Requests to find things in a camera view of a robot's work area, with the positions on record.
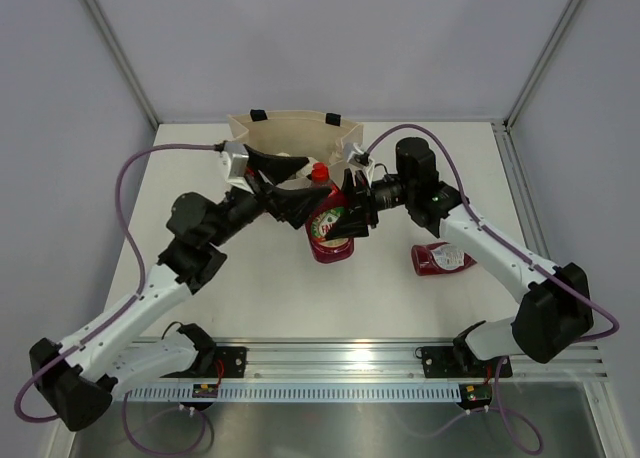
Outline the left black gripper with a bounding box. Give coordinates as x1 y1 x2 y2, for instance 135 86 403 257
207 146 331 248

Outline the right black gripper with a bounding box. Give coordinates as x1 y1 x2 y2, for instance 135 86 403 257
322 169 415 241

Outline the white slotted cable duct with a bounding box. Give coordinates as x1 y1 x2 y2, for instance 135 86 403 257
129 382 461 403

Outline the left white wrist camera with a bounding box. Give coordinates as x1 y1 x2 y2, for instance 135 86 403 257
217 141 252 193

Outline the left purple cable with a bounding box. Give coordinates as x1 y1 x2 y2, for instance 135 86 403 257
12 141 231 452

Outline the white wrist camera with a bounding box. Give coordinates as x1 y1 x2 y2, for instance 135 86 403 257
217 141 252 193
342 142 376 183

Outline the beige canvas tote bag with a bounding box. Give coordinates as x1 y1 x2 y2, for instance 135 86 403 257
217 108 365 229

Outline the aluminium mounting rail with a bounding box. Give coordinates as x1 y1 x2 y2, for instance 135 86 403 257
124 340 609 384

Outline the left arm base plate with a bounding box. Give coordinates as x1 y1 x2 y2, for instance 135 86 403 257
201 346 248 379

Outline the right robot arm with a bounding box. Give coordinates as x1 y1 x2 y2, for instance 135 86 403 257
328 137 594 375

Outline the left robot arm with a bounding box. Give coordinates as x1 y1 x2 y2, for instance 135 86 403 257
29 142 330 432

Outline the red soap bottle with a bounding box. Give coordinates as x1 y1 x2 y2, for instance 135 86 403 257
306 162 354 264
410 242 476 276

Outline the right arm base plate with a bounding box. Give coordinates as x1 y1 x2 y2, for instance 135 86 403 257
414 345 501 379

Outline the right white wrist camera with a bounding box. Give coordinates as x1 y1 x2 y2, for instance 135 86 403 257
342 142 376 183

